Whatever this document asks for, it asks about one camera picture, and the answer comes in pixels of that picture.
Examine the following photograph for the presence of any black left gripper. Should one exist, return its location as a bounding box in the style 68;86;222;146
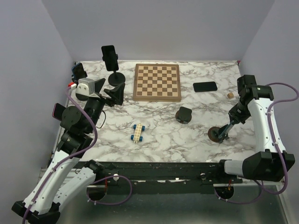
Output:
85;78;126;133

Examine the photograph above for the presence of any black phone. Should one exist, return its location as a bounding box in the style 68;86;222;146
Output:
101;45;119;71
193;82;218;92

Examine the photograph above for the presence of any pink phone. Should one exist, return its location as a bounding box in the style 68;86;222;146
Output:
52;103;66;121

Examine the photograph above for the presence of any teal phone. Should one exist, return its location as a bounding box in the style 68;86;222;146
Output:
218;121;234;143

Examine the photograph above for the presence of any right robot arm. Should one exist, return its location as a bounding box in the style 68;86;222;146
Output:
215;75;295;183

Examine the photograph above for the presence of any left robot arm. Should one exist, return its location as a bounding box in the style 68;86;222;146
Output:
12;78;125;224

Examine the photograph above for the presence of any black round phone stand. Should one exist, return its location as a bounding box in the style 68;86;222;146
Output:
102;53;126;86

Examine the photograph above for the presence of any black stand with blue phone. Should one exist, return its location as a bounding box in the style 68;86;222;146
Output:
72;67;91;101

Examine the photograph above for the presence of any brown base phone stand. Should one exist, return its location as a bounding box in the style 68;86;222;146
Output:
208;126;220;144

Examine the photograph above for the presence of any blue phone on stand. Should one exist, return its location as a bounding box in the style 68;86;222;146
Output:
71;63;87;83

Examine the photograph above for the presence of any black phone on stand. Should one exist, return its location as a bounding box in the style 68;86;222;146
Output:
101;45;119;71

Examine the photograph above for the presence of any wooden chessboard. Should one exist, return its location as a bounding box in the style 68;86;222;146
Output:
133;63;182;102

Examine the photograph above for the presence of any blue white toy block car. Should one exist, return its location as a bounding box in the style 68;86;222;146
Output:
130;123;145;144

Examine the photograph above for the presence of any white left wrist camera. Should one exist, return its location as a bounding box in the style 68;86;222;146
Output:
68;78;97;101

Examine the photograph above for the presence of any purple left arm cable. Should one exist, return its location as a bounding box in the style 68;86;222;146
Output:
22;86;133;224

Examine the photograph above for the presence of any black mounting rail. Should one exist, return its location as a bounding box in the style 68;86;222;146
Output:
90;162;242;195

